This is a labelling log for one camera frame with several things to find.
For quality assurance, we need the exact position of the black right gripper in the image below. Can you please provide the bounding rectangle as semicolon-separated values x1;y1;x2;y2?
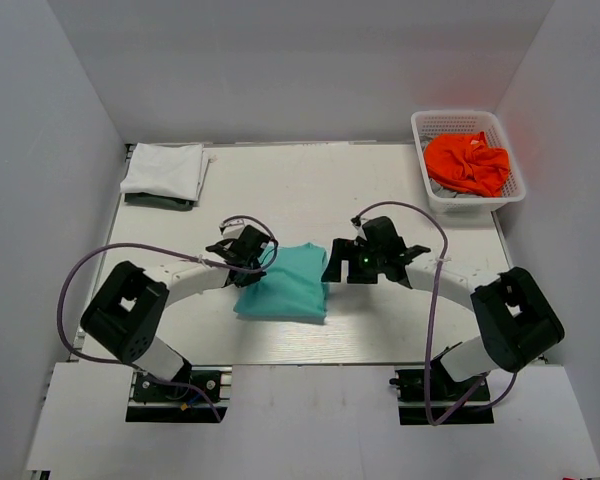
322;238;386;284

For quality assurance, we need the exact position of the teal t shirt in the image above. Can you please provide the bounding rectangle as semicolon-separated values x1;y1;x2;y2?
233;243;329;323

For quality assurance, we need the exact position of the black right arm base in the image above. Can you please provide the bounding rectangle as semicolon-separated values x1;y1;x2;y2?
389;358;494;426

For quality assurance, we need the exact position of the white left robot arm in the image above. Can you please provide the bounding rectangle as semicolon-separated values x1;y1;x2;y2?
80;222;278;399

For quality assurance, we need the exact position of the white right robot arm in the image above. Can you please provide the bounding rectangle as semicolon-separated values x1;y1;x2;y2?
322;216;565;399

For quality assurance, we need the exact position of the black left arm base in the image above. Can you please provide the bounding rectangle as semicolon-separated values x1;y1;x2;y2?
125;366;232;424

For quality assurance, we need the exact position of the folded dark green t shirt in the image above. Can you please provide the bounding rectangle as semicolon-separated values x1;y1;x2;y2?
124;193;195;212

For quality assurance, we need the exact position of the folded white t shirt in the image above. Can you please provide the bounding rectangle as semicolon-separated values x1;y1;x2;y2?
120;143;207;201

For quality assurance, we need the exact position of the grey t shirt in basket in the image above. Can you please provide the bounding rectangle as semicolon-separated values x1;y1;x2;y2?
429;178;479;199

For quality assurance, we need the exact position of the orange t shirt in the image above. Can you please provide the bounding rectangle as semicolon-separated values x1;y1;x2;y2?
421;132;511;198

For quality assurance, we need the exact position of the white plastic basket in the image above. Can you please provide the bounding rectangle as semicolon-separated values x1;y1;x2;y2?
411;110;526;214

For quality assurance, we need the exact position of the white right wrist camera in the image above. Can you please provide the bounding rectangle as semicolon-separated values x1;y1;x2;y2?
351;216;367;241

